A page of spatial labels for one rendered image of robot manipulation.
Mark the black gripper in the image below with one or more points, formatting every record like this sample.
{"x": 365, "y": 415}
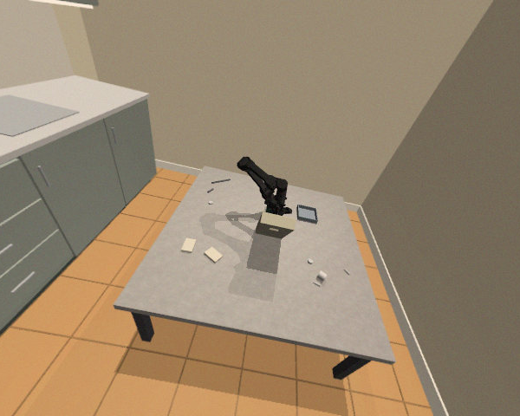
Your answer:
{"x": 278, "y": 204}

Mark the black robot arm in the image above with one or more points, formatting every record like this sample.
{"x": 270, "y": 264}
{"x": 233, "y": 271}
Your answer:
{"x": 258, "y": 175}

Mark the beige panel with square opening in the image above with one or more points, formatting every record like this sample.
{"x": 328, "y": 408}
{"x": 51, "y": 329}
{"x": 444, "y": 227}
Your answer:
{"x": 273, "y": 225}

